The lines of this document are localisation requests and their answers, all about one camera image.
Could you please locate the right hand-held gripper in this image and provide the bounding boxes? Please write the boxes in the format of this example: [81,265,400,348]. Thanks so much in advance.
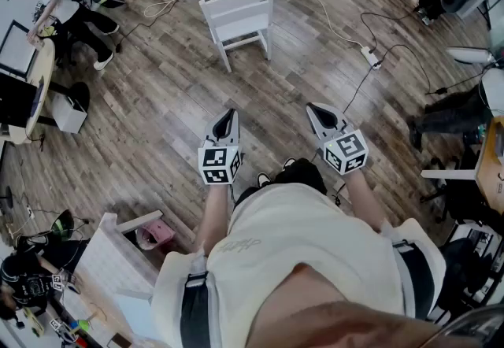
[306,102,369,176]

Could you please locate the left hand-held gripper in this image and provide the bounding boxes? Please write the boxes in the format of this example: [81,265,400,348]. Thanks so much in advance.
[198,108,243,186]

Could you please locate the person's right forearm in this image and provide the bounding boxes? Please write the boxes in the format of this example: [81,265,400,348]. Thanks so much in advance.
[345,171,390,232]

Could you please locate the person's left forearm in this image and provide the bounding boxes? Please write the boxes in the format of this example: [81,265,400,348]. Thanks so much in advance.
[194,180,230,259]

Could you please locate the person's black trousers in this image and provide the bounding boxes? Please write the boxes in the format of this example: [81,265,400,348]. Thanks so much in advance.
[233,157,328,206]

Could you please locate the white power strip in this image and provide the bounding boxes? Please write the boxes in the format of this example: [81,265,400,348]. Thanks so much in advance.
[359,45,384,72]

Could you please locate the person's cream t-shirt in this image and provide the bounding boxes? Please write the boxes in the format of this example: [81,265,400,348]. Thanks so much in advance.
[151,180,447,348]

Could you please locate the white box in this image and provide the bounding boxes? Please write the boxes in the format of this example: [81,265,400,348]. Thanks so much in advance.
[50,92,88,135]

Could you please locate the wooden desk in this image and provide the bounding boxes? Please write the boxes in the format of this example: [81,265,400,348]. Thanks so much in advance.
[474,116,504,217]

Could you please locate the round beige side table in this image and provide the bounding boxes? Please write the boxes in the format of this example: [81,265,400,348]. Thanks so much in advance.
[7,37,91,146]

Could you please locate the person's face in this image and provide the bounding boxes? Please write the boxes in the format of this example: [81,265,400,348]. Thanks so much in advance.
[243,262,446,348]

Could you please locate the black box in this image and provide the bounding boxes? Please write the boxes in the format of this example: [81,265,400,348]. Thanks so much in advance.
[0,72,39,130]

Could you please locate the person's eyeglasses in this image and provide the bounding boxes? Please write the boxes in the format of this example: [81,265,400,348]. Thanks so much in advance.
[417,302,504,348]

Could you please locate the black power cable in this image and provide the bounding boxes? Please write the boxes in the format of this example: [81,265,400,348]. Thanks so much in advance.
[377,43,434,95]
[359,10,419,54]
[343,67,374,114]

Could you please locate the white power cable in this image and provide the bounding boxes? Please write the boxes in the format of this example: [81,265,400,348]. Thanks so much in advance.
[271,0,365,49]

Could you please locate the white coiled cable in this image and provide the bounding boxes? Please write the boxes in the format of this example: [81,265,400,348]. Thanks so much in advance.
[143,0,186,20]

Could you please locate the black harness strap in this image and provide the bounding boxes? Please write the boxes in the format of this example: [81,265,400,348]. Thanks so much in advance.
[392,239,437,320]
[180,270,213,348]

